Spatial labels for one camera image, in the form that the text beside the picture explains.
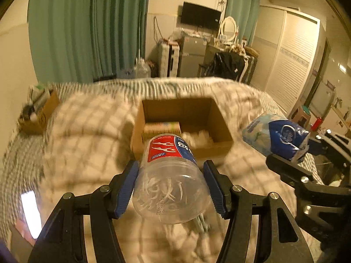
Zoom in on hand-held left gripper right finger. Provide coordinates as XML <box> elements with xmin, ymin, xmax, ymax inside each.
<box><xmin>203</xmin><ymin>159</ymin><xmax>315</xmax><ymax>263</ymax></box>

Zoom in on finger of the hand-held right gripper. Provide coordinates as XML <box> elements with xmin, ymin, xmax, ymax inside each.
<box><xmin>266</xmin><ymin>153</ymin><xmax>351</xmax><ymax>198</ymax></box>
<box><xmin>306</xmin><ymin>132</ymin><xmax>351</xmax><ymax>168</ymax></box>

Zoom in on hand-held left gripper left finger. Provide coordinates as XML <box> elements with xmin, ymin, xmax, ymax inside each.
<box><xmin>27</xmin><ymin>160</ymin><xmax>140</xmax><ymax>263</ymax></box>

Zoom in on blue white tissue pack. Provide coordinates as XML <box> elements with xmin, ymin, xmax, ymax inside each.
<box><xmin>242</xmin><ymin>111</ymin><xmax>310</xmax><ymax>163</ymax></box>

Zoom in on clear plastic jar red label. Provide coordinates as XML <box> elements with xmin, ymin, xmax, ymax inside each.
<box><xmin>132</xmin><ymin>133</ymin><xmax>212</xmax><ymax>224</ymax></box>

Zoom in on white plastic packets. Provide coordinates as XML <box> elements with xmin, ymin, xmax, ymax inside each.
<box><xmin>181</xmin><ymin>130</ymin><xmax>215</xmax><ymax>149</ymax></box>

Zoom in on white sliding wardrobe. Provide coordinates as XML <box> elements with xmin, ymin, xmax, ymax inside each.
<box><xmin>251</xmin><ymin>4</ymin><xmax>321</xmax><ymax>113</ymax></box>

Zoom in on glowing smartphone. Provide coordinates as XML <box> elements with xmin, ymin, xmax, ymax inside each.
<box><xmin>20</xmin><ymin>190</ymin><xmax>42</xmax><ymax>239</ymax></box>

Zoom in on cardboard box with clutter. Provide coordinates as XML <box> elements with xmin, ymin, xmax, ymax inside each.
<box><xmin>18</xmin><ymin>85</ymin><xmax>60</xmax><ymax>135</ymax></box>

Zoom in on black jacket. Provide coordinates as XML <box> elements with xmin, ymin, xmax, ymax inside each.
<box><xmin>204</xmin><ymin>51</ymin><xmax>246</xmax><ymax>82</ymax></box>

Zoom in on clear large water bottle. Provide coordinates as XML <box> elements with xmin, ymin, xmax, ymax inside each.
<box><xmin>133</xmin><ymin>58</ymin><xmax>151</xmax><ymax>79</ymax></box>

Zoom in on white suitcase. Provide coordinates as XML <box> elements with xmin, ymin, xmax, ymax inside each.
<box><xmin>157</xmin><ymin>43</ymin><xmax>180</xmax><ymax>78</ymax></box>

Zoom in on grey small fridge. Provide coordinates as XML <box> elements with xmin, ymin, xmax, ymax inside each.
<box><xmin>177</xmin><ymin>36</ymin><xmax>207</xmax><ymax>78</ymax></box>

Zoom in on white framed round mirror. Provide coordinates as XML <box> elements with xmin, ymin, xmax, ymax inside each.
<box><xmin>219</xmin><ymin>16</ymin><xmax>240</xmax><ymax>44</ymax></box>

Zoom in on narrow green curtain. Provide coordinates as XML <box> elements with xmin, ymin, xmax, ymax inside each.
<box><xmin>225</xmin><ymin>0</ymin><xmax>261</xmax><ymax>48</ymax></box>

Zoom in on wide green curtain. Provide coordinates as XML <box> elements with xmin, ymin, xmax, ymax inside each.
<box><xmin>28</xmin><ymin>0</ymin><xmax>151</xmax><ymax>84</ymax></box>

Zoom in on black wall television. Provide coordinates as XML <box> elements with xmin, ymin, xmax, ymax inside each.
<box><xmin>180</xmin><ymin>2</ymin><xmax>222</xmax><ymax>31</ymax></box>

